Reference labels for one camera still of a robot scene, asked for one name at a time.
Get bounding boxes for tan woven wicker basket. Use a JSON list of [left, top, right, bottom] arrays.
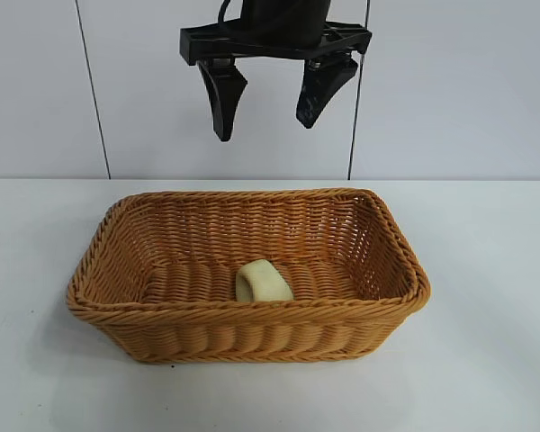
[[65, 187, 432, 366]]

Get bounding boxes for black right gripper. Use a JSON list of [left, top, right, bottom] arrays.
[[178, 0, 374, 143]]

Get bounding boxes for black right camera cable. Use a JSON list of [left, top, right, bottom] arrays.
[[215, 0, 236, 24]]

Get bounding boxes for pale yellow egg yolk pastry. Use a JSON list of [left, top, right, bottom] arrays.
[[235, 259, 295, 303]]

